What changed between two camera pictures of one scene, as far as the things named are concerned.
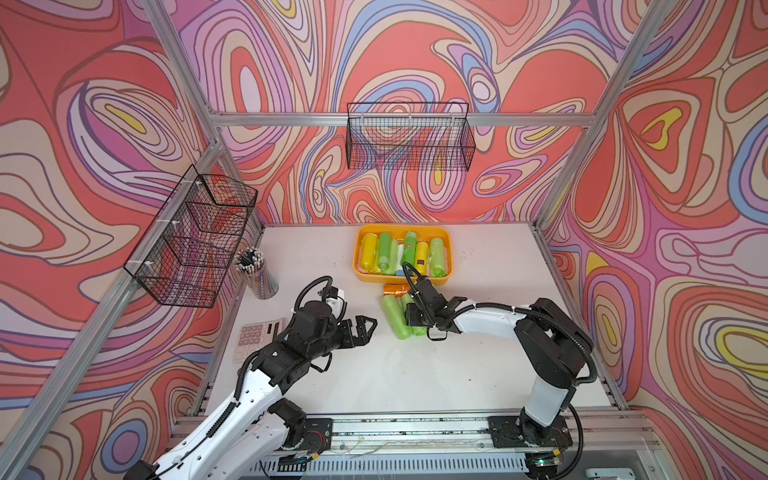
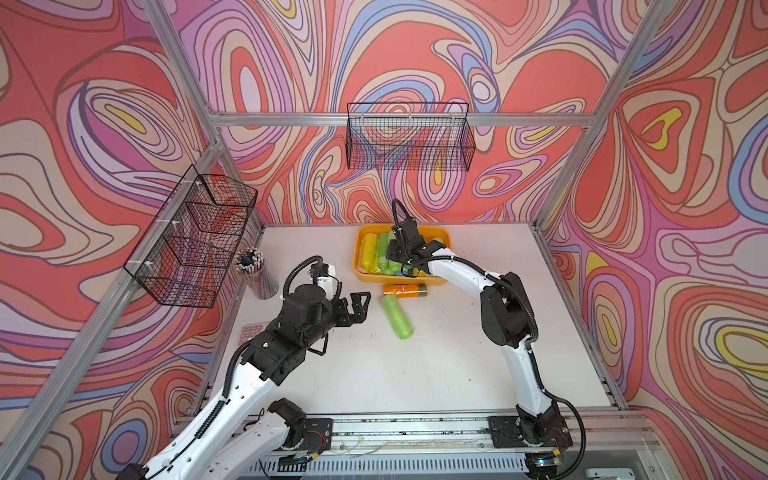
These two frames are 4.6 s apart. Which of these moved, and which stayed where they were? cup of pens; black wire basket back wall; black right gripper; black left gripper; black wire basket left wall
Moved: black right gripper; black left gripper
Stayed: cup of pens; black wire basket back wall; black wire basket left wall
